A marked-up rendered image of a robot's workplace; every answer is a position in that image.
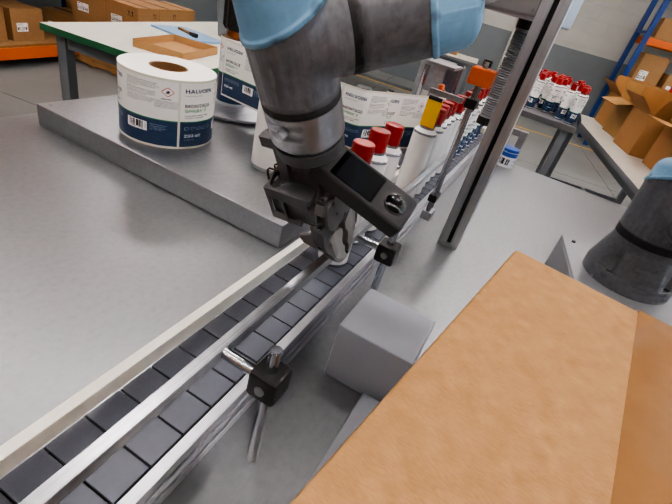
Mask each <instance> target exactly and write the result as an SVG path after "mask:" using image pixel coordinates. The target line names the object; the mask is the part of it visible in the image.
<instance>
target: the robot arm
mask: <svg viewBox="0 0 672 504"><path fill-rule="evenodd" d="M495 1H499V0H232V3H233V7H234V11H235V15H236V20H237V24H238V28H239V38H240V41H241V44H242V45H243V46H244V48H245V51H246V55H247V58H248V61H249V65H250V68H251V72H252V75H253V79H254V82H255V85H256V89H257V92H258V96H259V99H260V102H261V106H262V109H263V113H264V116H265V120H266V123H267V126H268V129H265V130H264V131H262V132H261V134H260V135H259V140H260V143H261V146H263V147H266V148H270V149H273V152H274V155H275V159H276V162H277V163H276V164H274V168H271V167H268V169H267V177H268V182H267V183H266V184H265V185H264V187H263V188H264V191H265V194H266V197H267V199H268V202H269V205H270V208H271V211H272V214H273V216H274V217H276V218H279V219H282V220H284V221H287V222H289V223H291V224H294V225H297V226H299V227H302V225H303V224H304V223H306V224H308V225H310V231H311V232H308V233H300V238H301V240H302V241H303V242H304V243H306V244H307V245H309V246H311V247H313V248H315V249H317V250H319V251H321V252H323V253H324V254H325V256H326V257H328V258H329V259H330V260H332V261H335V262H342V261H343V260H344V259H345V258H346V257H347V254H348V253H349V252H350V248H351V244H352V240H353V236H354V231H355V224H356V222H357V215H358V214H359V215H360V216H362V217H363V218H364V219H365V220H367V221H368V222H369V223H371V224H372V225H373V226H375V227H376V228H377V229H379V230H380V231H381V232H382V233H384V234H385V235H386V236H388V237H394V236H395V235H396V234H397V233H399V232H400V231H401V230H402V228H403V227H404V225H405V223H406V222H407V220H408V219H409V217H410V216H411V214H412V213H413V211H414V209H415V208H416V206H417V202H416V200H415V199H414V198H412V197H411V196H410V195H408V194H407V193H406V192H405V191H403V190H402V189H401V188H399V187H398V186H397V185H395V184H394V183H393V182H392V181H390V180H389V179H388V178H386V177H385V176H384V175H383V174H381V173H380V172H379V171H377V170H376V169H375V168H373V167H372V166H371V165H370V164H368V163H367V162H366V161H364V160H363V159H362V158H361V157H359V156H358V155H357V154H355V153H354V152H353V151H351V150H350V149H349V148H348V147H346V146H345V145H344V143H345V140H344V130H345V120H344V110H343V100H342V90H341V82H340V78H342V77H347V76H351V75H357V74H362V73H367V72H371V71H376V70H380V69H385V68H389V67H394V66H398V65H403V64H407V63H412V62H416V61H421V60H425V59H429V58H433V59H434V60H435V59H438V58H439V57H440V56H442V55H445V54H449V53H452V52H456V51H460V50H463V49H466V48H467V47H469V46H470V45H471V44H472V43H473V42H474V41H475V39H476V38H477V36H478V34H479V32H480V29H481V26H482V22H483V17H484V9H485V5H486V4H489V3H492V2H495ZM275 165H278V166H277V167H276V166H275ZM269 169H271V170H274V171H273V172H272V173H271V178H270V176H269ZM278 174H279V175H278ZM277 176H278V178H277V179H276V180H275V181H274V179H275V178H276V177H277ZM273 181H274V182H273ZM271 197H272V199H271ZM272 200H273V202H272ZM273 203H274V205H273ZM274 206H275V208H274ZM275 209H276V210H275ZM582 264H583V267H584V268H585V270H586V271H587V272H588V274H589V275H590V276H591V277H592V278H594V279H595V280H596V281H597V282H599V283H600V284H601V285H603V286H604V287H606V288H608V289H609V290H611V291H613V292H615V293H617V294H619V295H621V296H623V297H626V298H628V299H631V300H634V301H637V302H641V303H645V304H651V305H662V304H665V303H667V302H668V301H669V300H670V298H671V297H672V157H669V158H664V159H661V160H659V161H658V162H657V163H656V164H655V165H654V167H653V168H652V170H651V171H650V173H649V174H648V175H647V176H646V177H645V178H644V182H643V183H642V185H641V187H640V188H639V190H638V191H637V193H636V195H635V196H634V198H633V199H632V201H631V203H630V204H629V206H628V207H627V209H626V211H625V212H624V214H623V215H622V217H621V219H620V220H619V222H618V223H617V225H616V226H615V228H614V229H613V230H612V231H611V232H610V233H609V234H608V235H606V236H605V237H604V238H603V239H601V240H600V241H599V242H598V243H597V244H595V245H594V246H593V247H592V248H590V249H589V251H588V252H587V254H586V255H585V257H584V258H583V261H582Z"/></svg>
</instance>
